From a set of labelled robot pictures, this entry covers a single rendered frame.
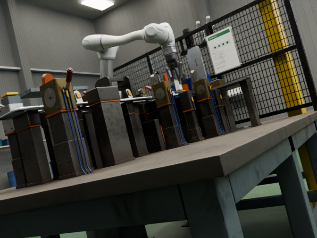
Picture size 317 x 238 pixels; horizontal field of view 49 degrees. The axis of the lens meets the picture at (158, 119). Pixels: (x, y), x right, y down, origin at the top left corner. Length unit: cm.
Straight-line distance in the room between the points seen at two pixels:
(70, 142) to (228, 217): 74
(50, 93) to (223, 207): 84
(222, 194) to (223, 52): 207
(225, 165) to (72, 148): 76
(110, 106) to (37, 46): 1131
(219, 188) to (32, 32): 1232
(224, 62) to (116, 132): 143
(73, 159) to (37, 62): 1124
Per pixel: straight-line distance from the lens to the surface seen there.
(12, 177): 990
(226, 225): 70
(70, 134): 130
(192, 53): 252
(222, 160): 63
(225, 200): 72
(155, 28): 212
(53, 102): 132
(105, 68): 268
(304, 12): 1199
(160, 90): 180
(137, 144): 177
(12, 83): 1151
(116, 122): 149
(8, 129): 164
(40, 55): 1266
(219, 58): 273
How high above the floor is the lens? 75
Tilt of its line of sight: 4 degrees up
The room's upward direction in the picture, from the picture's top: 14 degrees counter-clockwise
